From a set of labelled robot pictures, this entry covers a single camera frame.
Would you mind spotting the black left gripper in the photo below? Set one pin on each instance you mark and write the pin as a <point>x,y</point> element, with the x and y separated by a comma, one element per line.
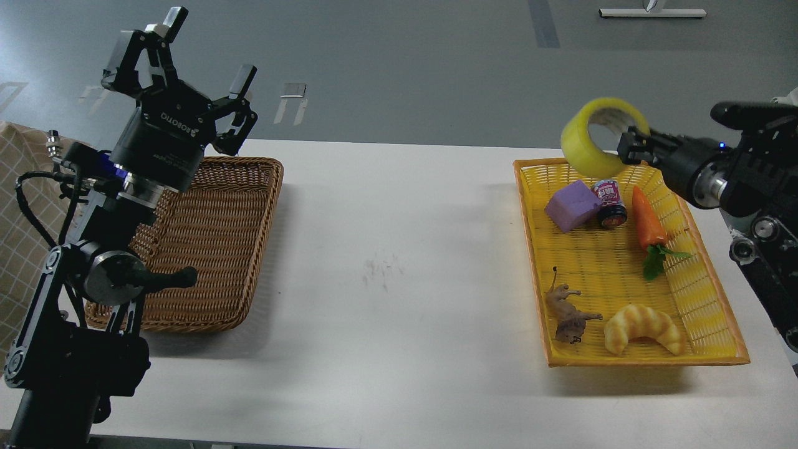
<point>164,139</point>

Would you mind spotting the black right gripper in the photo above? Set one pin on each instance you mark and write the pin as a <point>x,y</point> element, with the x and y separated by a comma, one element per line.
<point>696,169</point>

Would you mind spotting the yellow tape roll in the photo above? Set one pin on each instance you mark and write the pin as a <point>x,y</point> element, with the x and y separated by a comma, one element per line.
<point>579,146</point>

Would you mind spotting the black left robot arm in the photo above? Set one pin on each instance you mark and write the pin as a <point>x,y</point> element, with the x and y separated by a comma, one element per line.
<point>80,341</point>

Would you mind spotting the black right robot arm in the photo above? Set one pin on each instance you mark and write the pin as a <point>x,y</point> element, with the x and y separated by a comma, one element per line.
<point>752,183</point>

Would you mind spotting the small pink can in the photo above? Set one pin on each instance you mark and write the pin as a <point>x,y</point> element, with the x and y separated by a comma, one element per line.
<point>612,212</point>

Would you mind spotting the purple foam block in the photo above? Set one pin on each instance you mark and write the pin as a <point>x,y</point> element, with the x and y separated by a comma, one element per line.
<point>572,206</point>

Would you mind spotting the toy carrot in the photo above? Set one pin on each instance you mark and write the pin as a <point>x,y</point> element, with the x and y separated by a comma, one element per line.
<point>652,237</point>

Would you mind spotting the yellow plastic basket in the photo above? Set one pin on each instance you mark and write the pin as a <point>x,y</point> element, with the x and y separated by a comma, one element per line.
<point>606,266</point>

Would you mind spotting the white stand base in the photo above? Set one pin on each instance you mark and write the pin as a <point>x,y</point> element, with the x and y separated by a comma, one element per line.
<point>652,9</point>

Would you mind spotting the brown wicker basket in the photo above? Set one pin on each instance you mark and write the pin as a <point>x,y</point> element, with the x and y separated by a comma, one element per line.
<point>220,226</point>

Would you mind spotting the toy croissant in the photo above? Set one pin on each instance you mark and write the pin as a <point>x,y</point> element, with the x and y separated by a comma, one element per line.
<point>635,321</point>

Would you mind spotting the toy lion figure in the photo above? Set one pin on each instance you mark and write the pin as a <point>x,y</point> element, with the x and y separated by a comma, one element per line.
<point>571,322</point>

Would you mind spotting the beige checkered cloth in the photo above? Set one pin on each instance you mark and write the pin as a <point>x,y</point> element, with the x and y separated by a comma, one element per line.
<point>23,249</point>

